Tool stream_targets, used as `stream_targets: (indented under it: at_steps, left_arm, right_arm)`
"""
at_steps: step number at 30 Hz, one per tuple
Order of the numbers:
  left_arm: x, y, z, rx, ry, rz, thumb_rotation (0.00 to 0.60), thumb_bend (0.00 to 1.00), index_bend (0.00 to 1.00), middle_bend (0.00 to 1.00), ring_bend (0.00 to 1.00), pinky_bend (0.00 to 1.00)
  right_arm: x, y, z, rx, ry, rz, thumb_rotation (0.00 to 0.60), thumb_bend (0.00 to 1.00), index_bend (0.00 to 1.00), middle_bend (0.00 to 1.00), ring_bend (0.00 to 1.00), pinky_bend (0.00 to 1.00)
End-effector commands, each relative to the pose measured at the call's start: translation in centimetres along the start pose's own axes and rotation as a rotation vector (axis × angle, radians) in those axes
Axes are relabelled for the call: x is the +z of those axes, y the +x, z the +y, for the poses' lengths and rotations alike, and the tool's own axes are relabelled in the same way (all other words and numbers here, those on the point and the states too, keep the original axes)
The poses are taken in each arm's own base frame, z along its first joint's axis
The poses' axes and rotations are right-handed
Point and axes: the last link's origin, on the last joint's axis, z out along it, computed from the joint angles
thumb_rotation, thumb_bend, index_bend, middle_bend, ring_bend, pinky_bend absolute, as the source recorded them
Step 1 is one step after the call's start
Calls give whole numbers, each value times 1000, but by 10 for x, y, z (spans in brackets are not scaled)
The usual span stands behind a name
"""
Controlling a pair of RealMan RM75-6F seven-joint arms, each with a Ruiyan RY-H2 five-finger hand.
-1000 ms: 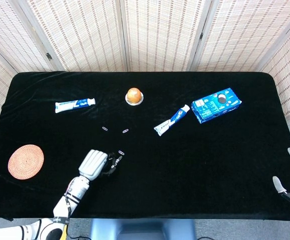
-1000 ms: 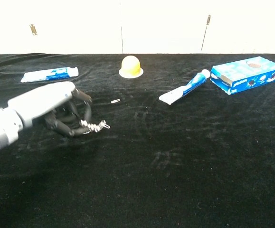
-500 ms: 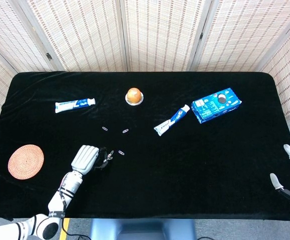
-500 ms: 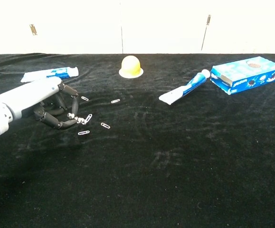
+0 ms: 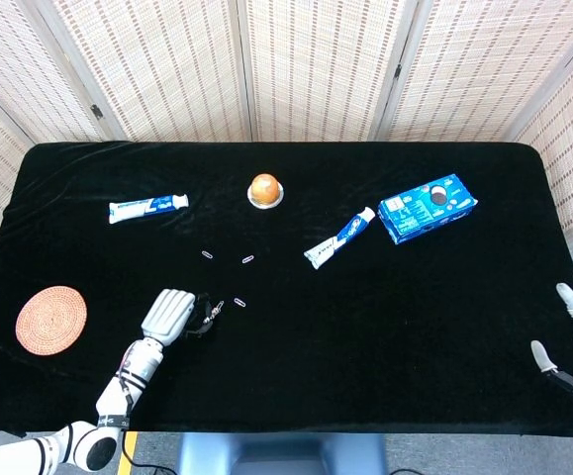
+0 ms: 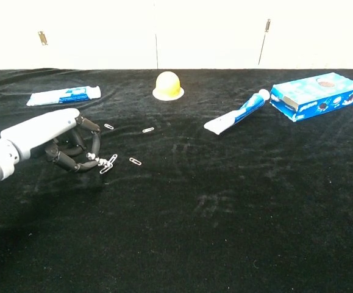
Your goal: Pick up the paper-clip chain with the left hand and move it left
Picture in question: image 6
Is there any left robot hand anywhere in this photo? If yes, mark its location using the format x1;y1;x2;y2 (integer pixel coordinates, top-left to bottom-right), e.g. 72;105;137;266
1;108;101;173

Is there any white wavy bobby pin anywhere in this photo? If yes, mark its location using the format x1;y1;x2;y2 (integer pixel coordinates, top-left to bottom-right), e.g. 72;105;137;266
85;151;107;167

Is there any blue white toothpaste tube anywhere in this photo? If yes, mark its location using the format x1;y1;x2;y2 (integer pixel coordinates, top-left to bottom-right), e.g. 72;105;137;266
26;85;102;107
203;89;271;136

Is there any woven folding screen panel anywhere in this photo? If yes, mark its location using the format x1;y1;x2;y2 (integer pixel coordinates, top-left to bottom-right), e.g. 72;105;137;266
155;0;268;70
0;0;45;74
258;0;353;70
40;0;158;70

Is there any orange jelly cup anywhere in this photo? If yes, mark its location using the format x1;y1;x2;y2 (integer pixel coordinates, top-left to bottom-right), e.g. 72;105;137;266
152;71;185;101

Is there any black velvet tablecloth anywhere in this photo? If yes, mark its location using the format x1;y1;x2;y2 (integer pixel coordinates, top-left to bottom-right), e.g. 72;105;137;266
0;67;353;293

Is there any blue cookie box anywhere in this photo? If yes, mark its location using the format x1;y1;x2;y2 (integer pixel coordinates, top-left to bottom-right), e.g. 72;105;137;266
269;71;353;123

